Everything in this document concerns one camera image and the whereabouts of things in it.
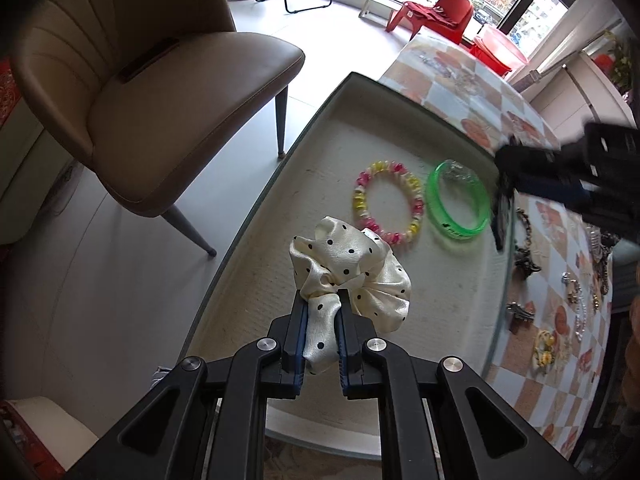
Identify red plastic stool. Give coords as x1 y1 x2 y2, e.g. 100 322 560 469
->
469 25 529 79

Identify white polka dot scrunchie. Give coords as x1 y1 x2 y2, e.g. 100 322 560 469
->
289 216 413 376

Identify checked fruit print tablecloth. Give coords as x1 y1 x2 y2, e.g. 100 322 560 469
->
380 35 616 461

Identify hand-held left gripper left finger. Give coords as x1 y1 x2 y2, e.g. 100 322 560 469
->
65 290 311 480

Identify red patterned rug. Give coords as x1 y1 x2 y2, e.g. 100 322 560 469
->
0 57 13 128

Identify dark chain necklace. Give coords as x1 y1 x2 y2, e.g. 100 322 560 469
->
585 227 617 311

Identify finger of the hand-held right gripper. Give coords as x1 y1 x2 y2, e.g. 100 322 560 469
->
500 174 640 243
495 144 566 176

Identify white cabinet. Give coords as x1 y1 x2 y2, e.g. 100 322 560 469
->
515 50 637 146

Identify beige upholstered chair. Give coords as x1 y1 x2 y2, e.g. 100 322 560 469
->
10 0 306 256

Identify silver bead chain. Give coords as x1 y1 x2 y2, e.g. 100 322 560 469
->
560 270 592 342

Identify white rectangular tray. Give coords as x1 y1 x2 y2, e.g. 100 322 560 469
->
177 72 516 456

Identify green translucent bangle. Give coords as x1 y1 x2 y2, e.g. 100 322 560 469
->
426 159 492 241

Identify red plastic chair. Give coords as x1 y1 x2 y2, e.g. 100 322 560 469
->
386 0 474 44

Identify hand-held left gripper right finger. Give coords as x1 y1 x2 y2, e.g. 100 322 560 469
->
336 289 583 480

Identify white low bench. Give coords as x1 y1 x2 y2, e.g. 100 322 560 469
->
359 0 402 24

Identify clear silver jewellery pieces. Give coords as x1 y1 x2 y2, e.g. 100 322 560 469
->
415 50 482 96

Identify pink yellow beaded bracelet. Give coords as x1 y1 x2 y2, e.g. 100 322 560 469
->
352 160 426 246

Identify dark metal bracelet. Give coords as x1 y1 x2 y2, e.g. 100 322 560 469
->
512 207 542 278

